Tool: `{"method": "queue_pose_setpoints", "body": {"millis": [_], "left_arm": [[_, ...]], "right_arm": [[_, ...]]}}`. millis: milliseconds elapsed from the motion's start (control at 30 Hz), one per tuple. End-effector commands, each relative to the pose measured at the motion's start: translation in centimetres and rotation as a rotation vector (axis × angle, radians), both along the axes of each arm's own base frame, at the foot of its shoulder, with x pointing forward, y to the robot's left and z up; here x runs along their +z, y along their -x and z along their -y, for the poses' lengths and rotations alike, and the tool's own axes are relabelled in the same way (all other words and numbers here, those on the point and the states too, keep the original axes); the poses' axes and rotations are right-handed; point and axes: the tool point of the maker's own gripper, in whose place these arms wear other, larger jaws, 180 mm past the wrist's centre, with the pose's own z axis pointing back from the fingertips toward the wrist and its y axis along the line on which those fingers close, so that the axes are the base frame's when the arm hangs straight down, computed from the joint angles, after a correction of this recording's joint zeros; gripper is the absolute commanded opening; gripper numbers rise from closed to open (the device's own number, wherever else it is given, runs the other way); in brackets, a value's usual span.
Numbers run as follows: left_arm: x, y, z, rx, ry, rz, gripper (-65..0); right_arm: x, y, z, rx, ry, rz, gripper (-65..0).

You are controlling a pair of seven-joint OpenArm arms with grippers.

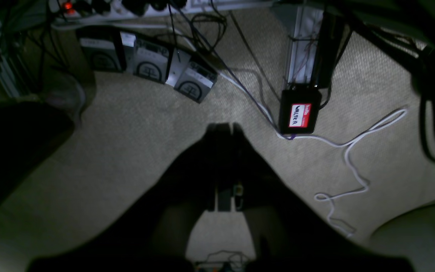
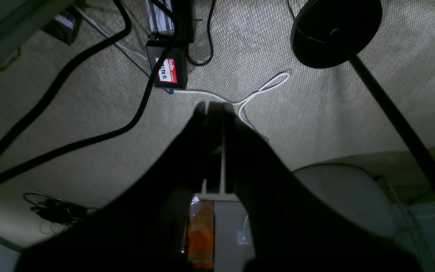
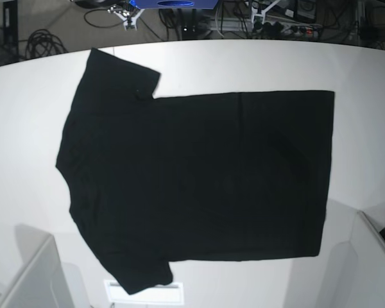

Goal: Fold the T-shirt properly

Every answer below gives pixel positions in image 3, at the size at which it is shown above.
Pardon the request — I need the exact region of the white left partition panel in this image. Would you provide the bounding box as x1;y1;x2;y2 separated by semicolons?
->
0;224;91;307

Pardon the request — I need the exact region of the black T-shirt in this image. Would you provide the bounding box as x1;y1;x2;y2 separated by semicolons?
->
56;49;335;295

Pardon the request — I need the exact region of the coiled black cable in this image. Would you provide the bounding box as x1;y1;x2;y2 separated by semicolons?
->
24;28;67;60

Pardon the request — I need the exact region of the white right partition panel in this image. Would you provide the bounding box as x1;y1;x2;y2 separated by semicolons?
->
316;212;385;308

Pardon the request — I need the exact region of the blue box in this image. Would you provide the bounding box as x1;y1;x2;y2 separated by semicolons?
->
129;0;218;10

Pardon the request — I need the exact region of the white partition panel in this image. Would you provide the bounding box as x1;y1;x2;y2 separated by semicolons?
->
316;212;385;308
0;224;91;307

